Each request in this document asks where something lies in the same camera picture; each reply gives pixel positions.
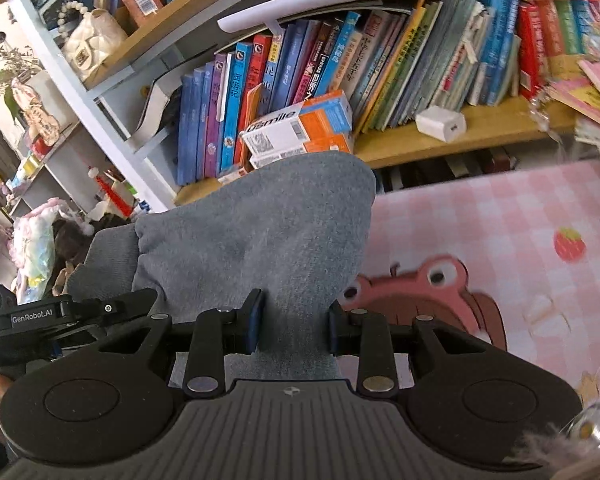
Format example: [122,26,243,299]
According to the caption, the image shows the white quilted handbag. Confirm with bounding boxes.
[57,0,129,82]

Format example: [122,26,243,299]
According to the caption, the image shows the black bag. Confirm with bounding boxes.
[52,212,136,281]

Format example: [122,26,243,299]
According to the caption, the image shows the row of colourful books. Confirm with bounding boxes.
[176,0,523,186]

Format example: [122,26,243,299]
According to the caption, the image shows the red tassel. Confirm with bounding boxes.
[89,166,137,218]

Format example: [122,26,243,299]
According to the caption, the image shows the white side shelf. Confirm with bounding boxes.
[0,125,146,221]

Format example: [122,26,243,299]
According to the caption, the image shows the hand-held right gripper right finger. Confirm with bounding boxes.
[328,301,493,400]

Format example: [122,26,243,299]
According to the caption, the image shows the small red white box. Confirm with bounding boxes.
[217,165,253,184]

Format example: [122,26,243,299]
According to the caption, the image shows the pastel plush toy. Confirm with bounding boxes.
[10,199,68,301]

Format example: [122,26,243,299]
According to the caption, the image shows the pearl bead chain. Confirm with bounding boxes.
[527,82,561,133]

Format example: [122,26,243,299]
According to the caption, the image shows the grey sweatshirt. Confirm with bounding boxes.
[62,152,378,393]

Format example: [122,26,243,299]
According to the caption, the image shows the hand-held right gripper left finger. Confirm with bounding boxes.
[97,288,267,400]

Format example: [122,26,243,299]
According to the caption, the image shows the books beneath shelf board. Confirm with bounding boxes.
[375,145,600,193]

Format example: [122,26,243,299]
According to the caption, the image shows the grey fur keychain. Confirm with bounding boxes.
[510,360,600,480]

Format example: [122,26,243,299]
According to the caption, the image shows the rabbit decoration card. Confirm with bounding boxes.
[11,80,63,147]

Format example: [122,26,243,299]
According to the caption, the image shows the dried flower bunch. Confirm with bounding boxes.
[0,42,46,111]

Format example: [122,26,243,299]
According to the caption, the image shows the white orange blue carton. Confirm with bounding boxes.
[239,90,354,157]

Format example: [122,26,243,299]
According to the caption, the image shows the white wooden bookshelf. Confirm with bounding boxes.
[7,0,600,211]

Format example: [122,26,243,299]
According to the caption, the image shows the pink checked cartoon table mat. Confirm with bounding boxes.
[337,157,600,406]

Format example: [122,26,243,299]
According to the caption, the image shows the stack of booklets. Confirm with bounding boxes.
[547,57,600,146]

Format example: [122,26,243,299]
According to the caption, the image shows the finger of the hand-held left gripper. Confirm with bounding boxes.
[72,288,159,332]

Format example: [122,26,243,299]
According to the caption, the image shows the red thick dictionaries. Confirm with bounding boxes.
[517,0,600,101]

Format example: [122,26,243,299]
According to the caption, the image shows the white charger plug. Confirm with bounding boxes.
[415,106,467,143]

